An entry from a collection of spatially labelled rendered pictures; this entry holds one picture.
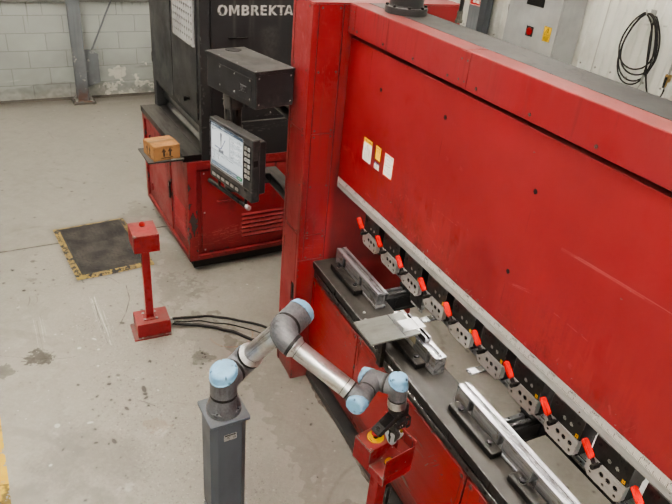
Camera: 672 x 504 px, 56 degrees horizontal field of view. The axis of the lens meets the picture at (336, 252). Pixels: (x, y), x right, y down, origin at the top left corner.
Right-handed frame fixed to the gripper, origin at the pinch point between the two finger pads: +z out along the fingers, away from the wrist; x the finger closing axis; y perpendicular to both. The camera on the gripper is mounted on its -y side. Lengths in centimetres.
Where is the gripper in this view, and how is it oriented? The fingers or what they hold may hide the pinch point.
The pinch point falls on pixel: (389, 443)
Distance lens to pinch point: 268.4
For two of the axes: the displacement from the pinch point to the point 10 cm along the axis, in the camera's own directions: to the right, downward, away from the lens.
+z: -0.1, 8.4, 5.4
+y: 8.1, -3.1, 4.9
